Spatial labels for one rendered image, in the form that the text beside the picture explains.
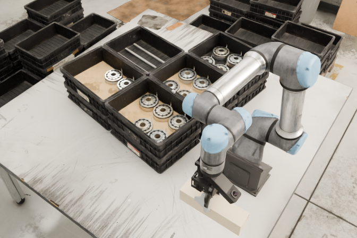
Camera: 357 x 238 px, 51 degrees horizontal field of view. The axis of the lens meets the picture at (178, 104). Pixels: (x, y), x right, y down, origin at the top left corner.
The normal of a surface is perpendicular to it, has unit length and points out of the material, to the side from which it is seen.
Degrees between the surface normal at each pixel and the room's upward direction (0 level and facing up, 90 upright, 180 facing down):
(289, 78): 97
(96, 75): 0
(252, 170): 90
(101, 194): 0
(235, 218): 0
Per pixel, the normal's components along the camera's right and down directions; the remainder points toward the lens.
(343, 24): -0.54, 0.33
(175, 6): 0.00, -0.71
